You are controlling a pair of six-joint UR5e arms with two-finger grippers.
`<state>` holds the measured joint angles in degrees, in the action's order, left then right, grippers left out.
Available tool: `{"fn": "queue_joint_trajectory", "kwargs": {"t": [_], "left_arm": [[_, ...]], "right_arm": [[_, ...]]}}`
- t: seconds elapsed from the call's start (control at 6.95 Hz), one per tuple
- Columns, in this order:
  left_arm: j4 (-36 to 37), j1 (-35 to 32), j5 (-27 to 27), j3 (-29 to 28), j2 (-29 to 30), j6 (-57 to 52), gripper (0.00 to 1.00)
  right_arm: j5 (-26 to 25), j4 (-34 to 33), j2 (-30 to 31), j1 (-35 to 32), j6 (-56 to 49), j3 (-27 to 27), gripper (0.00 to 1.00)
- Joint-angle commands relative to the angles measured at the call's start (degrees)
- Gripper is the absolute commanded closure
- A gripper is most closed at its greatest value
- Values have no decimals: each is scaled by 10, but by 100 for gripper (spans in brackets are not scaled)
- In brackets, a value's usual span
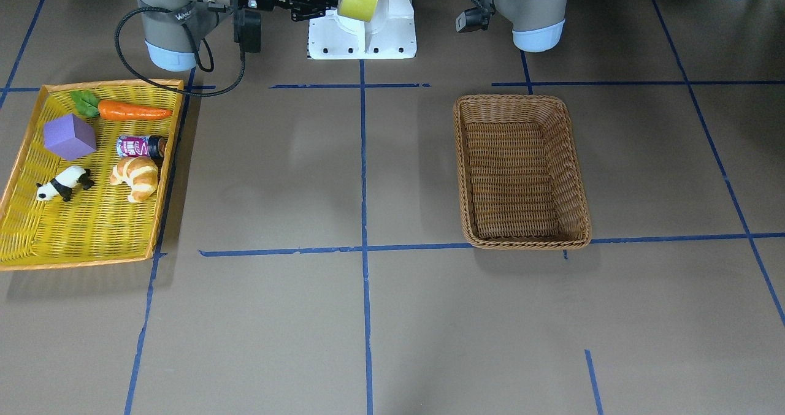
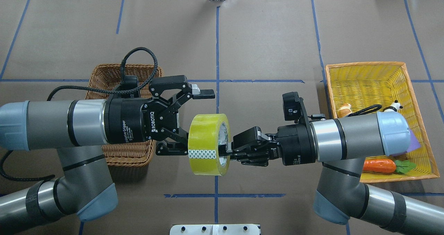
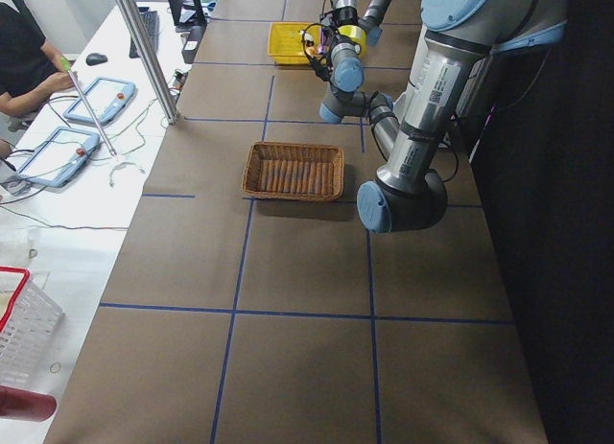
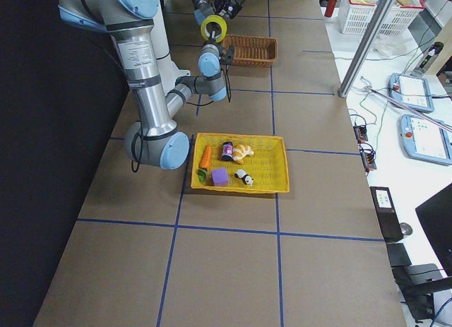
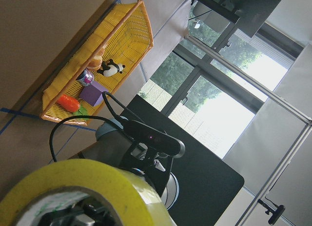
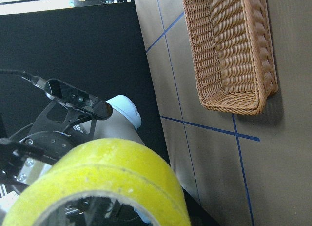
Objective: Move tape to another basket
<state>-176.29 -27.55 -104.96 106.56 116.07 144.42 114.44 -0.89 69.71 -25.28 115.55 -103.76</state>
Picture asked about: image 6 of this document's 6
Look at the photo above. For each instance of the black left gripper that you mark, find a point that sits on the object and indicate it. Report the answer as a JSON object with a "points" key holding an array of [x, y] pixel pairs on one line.
{"points": [[28, 153]]}

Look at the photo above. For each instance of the yellow tape roll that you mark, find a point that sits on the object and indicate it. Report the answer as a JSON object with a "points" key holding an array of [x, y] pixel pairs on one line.
{"points": [[114, 168]]}

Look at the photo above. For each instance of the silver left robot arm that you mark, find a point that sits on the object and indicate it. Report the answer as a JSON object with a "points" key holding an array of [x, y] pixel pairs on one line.
{"points": [[123, 123]]}

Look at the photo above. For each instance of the brown wicker basket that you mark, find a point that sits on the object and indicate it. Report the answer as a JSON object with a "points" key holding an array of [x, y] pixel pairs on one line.
{"points": [[232, 53]]}

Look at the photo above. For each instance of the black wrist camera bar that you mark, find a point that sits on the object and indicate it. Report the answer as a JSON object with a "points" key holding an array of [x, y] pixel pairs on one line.
{"points": [[72, 97]]}

